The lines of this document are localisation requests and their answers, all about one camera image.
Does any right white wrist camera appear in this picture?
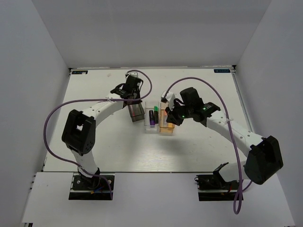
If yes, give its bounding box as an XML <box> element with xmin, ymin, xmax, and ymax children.
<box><xmin>160</xmin><ymin>91</ymin><xmax>176</xmax><ymax>110</ymax></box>

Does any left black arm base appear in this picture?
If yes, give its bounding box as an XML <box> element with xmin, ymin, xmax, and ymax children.
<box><xmin>69</xmin><ymin>174</ymin><xmax>111</xmax><ymax>201</ymax></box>

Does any dark grey transparent container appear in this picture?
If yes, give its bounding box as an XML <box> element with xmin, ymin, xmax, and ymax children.
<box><xmin>128</xmin><ymin>103</ymin><xmax>145</xmax><ymax>122</ymax></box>

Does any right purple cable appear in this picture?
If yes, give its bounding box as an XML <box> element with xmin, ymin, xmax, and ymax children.
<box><xmin>163</xmin><ymin>77</ymin><xmax>253</xmax><ymax>215</ymax></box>

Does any orange yellow clear tube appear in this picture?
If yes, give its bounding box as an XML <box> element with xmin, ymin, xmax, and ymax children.
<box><xmin>160</xmin><ymin>109</ymin><xmax>167</xmax><ymax>127</ymax></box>

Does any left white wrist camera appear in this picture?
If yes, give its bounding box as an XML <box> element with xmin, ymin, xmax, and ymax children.
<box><xmin>125</xmin><ymin>71</ymin><xmax>139</xmax><ymax>80</ymax></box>

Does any purple cable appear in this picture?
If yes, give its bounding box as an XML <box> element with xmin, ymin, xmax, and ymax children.
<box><xmin>163</xmin><ymin>77</ymin><xmax>253</xmax><ymax>215</ymax></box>
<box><xmin>44</xmin><ymin>70</ymin><xmax>152</xmax><ymax>199</ymax></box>

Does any green cap black highlighter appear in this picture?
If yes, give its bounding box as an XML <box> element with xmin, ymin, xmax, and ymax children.
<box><xmin>154</xmin><ymin>106</ymin><xmax>159</xmax><ymax>124</ymax></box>

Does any purple cap black highlighter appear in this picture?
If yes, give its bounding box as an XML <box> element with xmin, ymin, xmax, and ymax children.
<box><xmin>149</xmin><ymin>110</ymin><xmax>155</xmax><ymax>126</ymax></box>

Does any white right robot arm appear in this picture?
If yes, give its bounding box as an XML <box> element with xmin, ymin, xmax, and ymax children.
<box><xmin>161</xmin><ymin>87</ymin><xmax>284</xmax><ymax>189</ymax></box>

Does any orange transparent container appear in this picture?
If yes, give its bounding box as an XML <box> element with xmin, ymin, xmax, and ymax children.
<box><xmin>159</xmin><ymin>102</ymin><xmax>175</xmax><ymax>136</ymax></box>

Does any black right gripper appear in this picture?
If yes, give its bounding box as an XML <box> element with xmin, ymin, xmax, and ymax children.
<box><xmin>166</xmin><ymin>100</ymin><xmax>193</xmax><ymax>126</ymax></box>

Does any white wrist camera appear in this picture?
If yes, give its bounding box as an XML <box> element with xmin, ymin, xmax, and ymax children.
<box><xmin>125</xmin><ymin>71</ymin><xmax>139</xmax><ymax>80</ymax></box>
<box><xmin>160</xmin><ymin>91</ymin><xmax>176</xmax><ymax>110</ymax></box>

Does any corner label sticker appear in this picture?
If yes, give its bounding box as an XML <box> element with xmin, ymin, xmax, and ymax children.
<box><xmin>71</xmin><ymin>70</ymin><xmax>88</xmax><ymax>75</ymax></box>
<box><xmin>214</xmin><ymin>69</ymin><xmax>231</xmax><ymax>73</ymax></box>

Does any right corner label sticker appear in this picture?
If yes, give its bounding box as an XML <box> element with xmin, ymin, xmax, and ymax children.
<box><xmin>214</xmin><ymin>69</ymin><xmax>231</xmax><ymax>73</ymax></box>

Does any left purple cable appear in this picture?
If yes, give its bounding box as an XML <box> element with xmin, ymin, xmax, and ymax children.
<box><xmin>44</xmin><ymin>70</ymin><xmax>152</xmax><ymax>199</ymax></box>

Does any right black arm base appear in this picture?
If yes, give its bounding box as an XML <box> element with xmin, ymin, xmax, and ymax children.
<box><xmin>194</xmin><ymin>162</ymin><xmax>243</xmax><ymax>202</ymax></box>

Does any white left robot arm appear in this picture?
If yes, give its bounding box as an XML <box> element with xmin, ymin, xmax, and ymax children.
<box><xmin>62</xmin><ymin>75</ymin><xmax>143</xmax><ymax>189</ymax></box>

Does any left corner label sticker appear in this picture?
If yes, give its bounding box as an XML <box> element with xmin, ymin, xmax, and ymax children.
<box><xmin>71</xmin><ymin>70</ymin><xmax>88</xmax><ymax>75</ymax></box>

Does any pink pen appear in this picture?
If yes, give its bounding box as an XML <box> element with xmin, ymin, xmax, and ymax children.
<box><xmin>131</xmin><ymin>105</ymin><xmax>137</xmax><ymax>117</ymax></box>

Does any clear transparent container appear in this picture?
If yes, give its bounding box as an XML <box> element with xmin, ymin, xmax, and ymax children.
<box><xmin>144</xmin><ymin>101</ymin><xmax>160</xmax><ymax>134</ymax></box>

